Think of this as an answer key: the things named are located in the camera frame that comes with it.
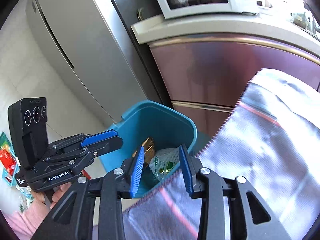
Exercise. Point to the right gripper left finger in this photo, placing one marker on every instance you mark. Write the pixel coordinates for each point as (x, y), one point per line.
(72, 216)

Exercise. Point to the silver refrigerator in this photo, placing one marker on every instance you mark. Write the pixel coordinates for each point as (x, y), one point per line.
(92, 47)

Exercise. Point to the left hand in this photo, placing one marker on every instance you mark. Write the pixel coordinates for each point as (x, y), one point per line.
(58, 193)

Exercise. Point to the pink left sleeve forearm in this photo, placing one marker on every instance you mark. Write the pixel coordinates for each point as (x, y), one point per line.
(25, 224)

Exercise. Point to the purple kitchen base cabinets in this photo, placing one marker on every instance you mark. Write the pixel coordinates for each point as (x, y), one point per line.
(206, 74)

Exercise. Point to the purple plaid tablecloth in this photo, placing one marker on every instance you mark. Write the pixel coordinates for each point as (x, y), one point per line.
(272, 139)

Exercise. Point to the blue trash bin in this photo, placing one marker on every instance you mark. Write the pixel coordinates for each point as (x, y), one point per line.
(167, 127)

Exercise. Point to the green snack wrapper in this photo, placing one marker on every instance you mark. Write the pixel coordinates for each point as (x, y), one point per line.
(163, 167)

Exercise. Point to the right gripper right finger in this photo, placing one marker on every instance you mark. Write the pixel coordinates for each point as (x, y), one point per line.
(249, 215)

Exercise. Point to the clear bubble wrap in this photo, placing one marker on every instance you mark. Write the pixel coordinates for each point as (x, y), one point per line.
(167, 152)

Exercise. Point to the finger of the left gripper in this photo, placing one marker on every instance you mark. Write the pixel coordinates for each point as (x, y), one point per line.
(92, 139)
(106, 146)

